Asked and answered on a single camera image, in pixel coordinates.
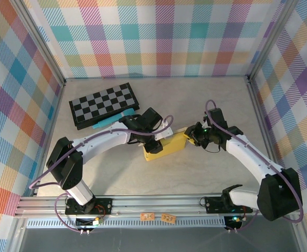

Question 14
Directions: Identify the black and grey chessboard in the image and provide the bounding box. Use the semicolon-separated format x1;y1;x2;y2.
68;82;141;130

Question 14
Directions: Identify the aluminium frame rail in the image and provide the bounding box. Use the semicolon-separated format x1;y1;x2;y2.
14;192;305;218

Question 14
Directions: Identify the plaid fabric backdrop panel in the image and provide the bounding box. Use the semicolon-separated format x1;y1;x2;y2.
252;0;307;252
22;0;285;79
0;0;65;252

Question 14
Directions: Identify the aluminium frame post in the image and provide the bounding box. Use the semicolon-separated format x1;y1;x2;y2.
11;0;66;87
247;0;301;82

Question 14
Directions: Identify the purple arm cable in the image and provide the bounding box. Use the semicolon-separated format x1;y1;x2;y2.
28;114;174;234
204;99;305;234

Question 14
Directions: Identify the turquoise toy microphone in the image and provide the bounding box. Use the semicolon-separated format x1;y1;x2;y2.
92;108;135;130

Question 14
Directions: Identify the yellow paper box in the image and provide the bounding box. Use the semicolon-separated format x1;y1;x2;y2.
142;127;196;162

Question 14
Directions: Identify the slotted grey cable duct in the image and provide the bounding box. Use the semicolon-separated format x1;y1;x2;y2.
26;216;227;229

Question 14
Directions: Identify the aluminium side rail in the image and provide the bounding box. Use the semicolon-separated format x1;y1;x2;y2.
31;80;66;197
247;76;287;194

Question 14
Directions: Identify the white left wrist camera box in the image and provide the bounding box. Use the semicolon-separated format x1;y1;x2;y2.
154;127;174;141

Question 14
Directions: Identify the black controller board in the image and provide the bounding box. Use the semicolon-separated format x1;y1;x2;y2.
223;215;244;229
75;217;103;228

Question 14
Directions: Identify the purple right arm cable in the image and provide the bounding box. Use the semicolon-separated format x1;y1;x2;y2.
204;99;305;234

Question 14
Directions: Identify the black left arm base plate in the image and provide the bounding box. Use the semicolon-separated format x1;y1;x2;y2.
65;197;113;216

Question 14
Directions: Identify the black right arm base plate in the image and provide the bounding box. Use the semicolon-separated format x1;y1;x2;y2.
204;196;253;214

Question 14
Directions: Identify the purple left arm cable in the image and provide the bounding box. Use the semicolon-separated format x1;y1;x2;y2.
28;114;174;234

